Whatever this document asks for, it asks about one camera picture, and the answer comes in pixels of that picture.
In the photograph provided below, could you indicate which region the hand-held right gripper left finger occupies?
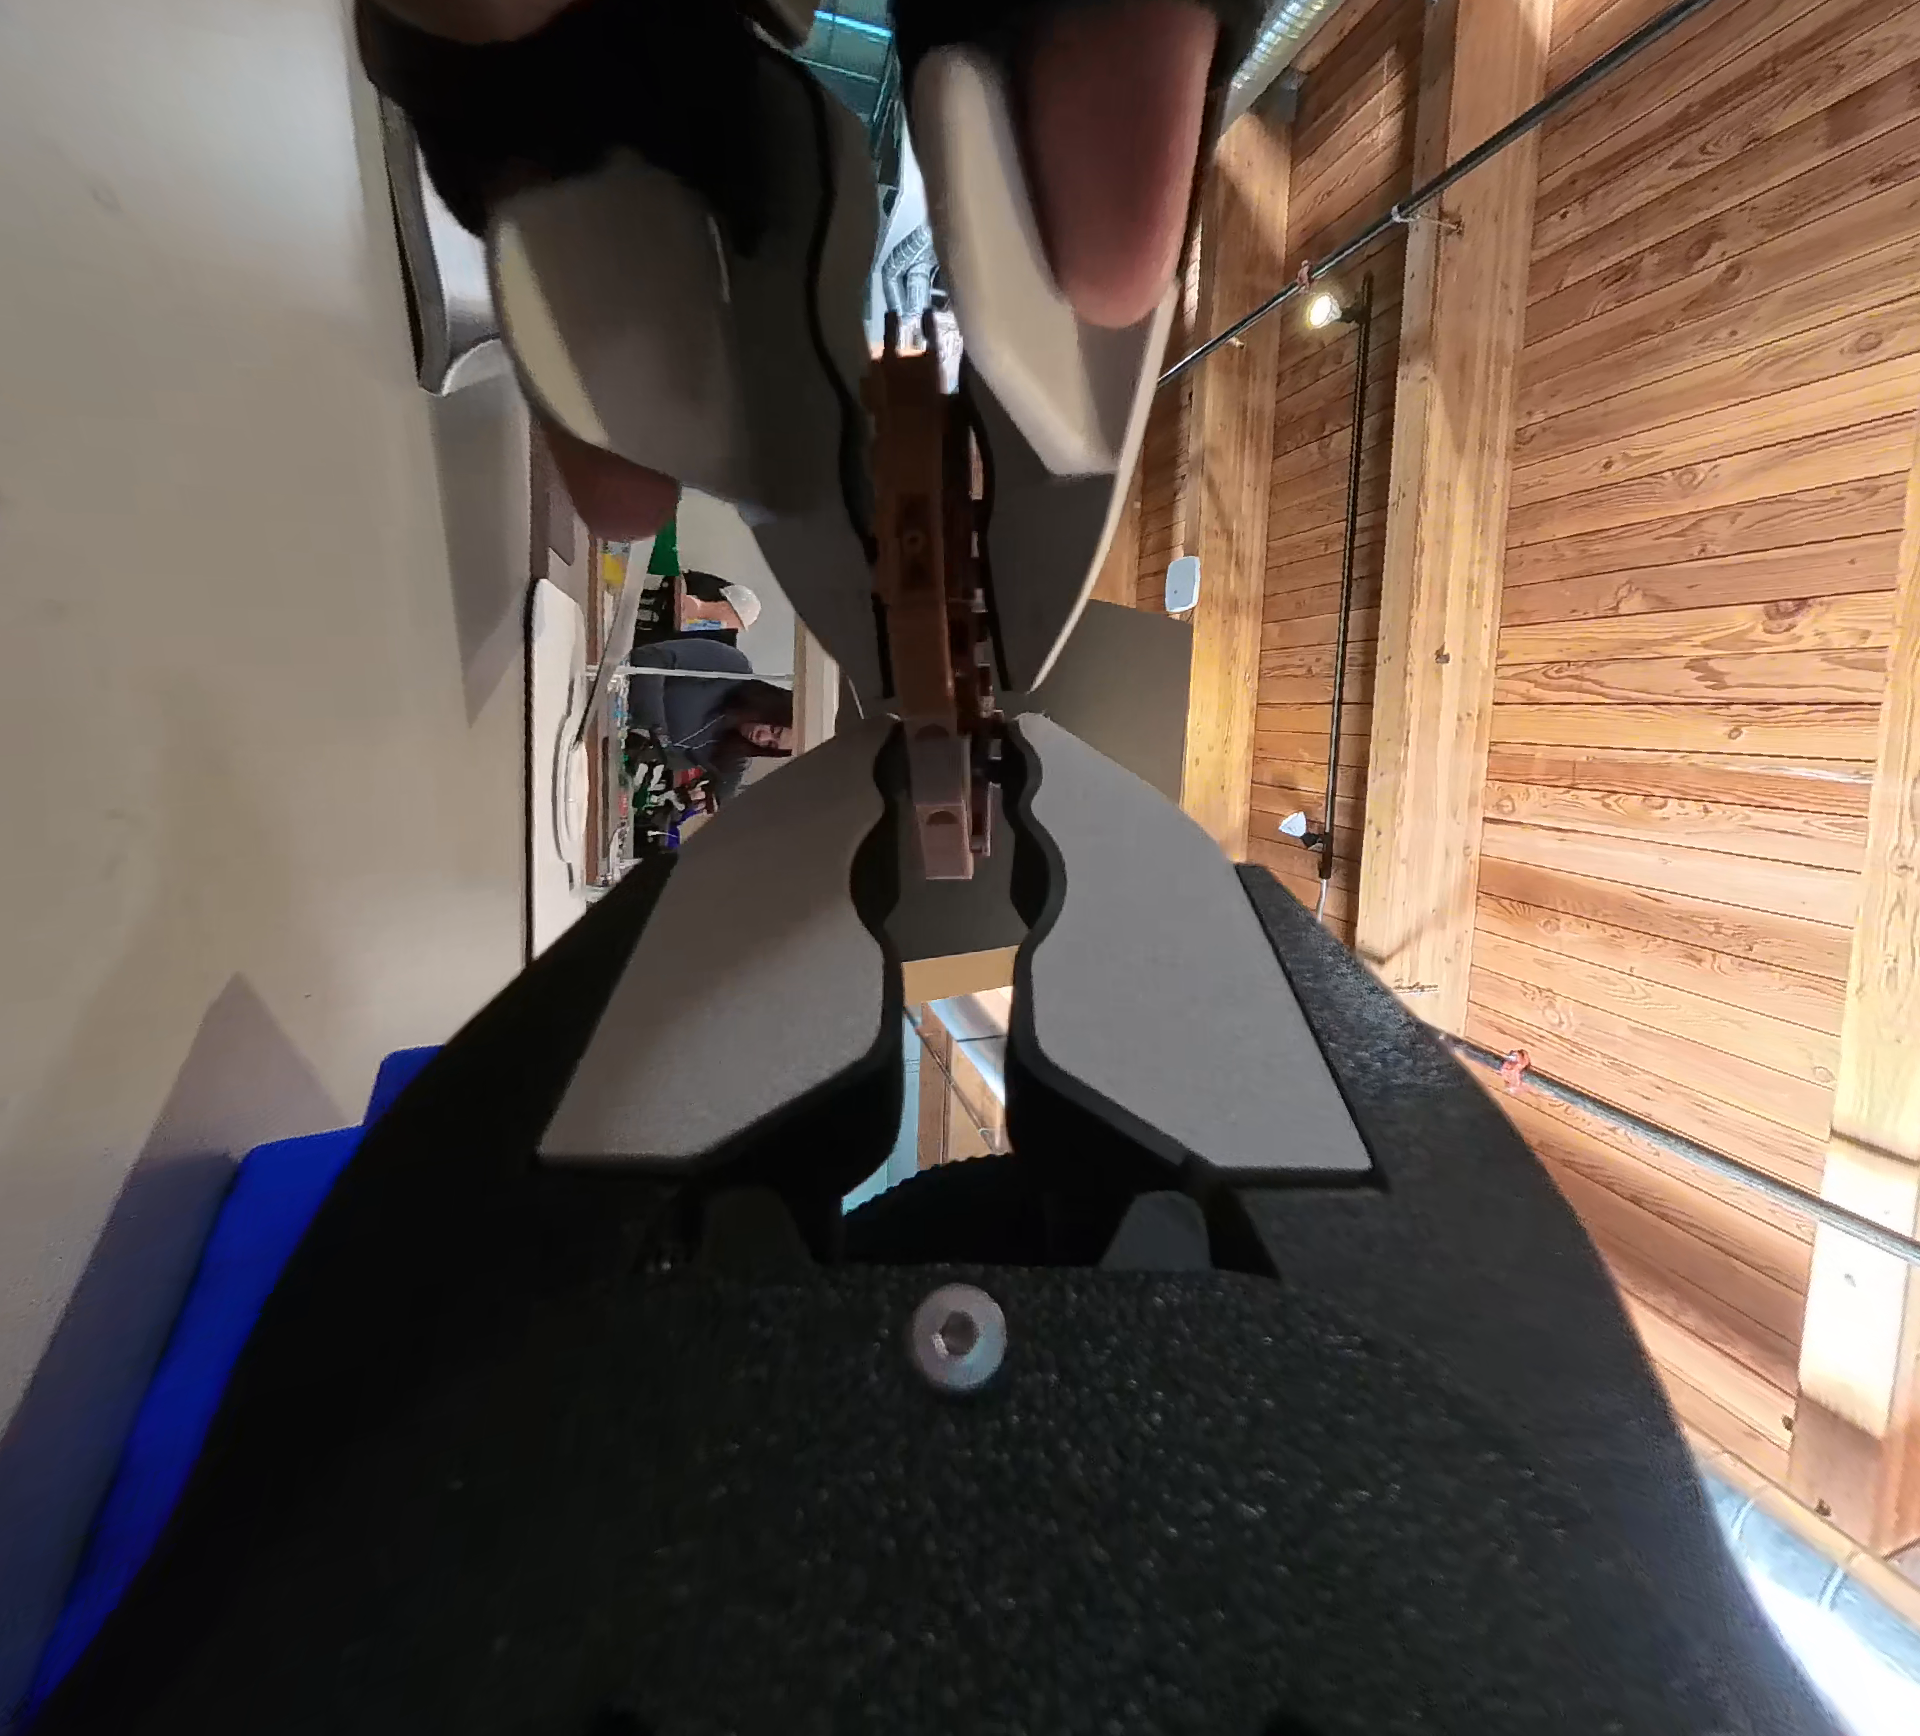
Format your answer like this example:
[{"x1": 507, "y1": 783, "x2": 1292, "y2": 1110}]
[{"x1": 538, "y1": 713, "x2": 914, "y2": 1199}]

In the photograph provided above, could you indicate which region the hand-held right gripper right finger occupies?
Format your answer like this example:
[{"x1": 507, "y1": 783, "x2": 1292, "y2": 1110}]
[{"x1": 1000, "y1": 712, "x2": 1378, "y2": 1196}]

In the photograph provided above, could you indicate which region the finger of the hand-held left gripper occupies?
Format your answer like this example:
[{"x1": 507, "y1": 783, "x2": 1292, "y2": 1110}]
[
  {"x1": 485, "y1": 49, "x2": 898, "y2": 706},
  {"x1": 910, "y1": 42, "x2": 1184, "y2": 706}
]

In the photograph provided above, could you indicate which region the brown brick assembly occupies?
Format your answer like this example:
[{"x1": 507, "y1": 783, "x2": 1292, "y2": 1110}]
[{"x1": 867, "y1": 311, "x2": 1004, "y2": 882}]

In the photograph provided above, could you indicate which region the blue plastic bin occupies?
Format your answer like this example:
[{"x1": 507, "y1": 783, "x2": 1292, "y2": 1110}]
[{"x1": 22, "y1": 1044, "x2": 442, "y2": 1723}]

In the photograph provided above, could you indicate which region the person's left hand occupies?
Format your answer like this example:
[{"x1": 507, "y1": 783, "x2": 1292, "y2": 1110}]
[{"x1": 264, "y1": 0, "x2": 1280, "y2": 545}]

